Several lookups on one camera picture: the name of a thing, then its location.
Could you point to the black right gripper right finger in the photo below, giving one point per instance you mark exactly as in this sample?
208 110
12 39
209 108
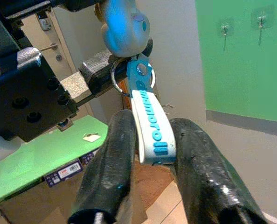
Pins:
203 175

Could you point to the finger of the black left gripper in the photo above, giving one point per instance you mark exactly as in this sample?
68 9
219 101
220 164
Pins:
78 5
96 70

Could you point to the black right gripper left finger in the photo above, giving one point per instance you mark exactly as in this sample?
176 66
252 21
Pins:
105 163

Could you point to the white tape piece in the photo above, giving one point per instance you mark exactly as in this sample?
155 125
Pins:
92 137

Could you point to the metal door lock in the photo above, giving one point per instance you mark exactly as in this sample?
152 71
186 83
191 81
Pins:
43 24

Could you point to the brown floor mat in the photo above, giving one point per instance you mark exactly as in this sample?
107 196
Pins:
152 175

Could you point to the pale door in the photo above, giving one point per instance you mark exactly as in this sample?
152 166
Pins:
31 35

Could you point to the green table cover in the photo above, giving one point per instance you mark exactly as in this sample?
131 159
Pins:
36 158

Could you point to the cardboard box with labels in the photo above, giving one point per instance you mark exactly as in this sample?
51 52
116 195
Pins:
36 205

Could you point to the green wall board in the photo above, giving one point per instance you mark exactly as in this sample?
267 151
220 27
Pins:
245 81

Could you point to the clear adhesive wall hook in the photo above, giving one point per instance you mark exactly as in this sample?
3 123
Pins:
225 29
261 19

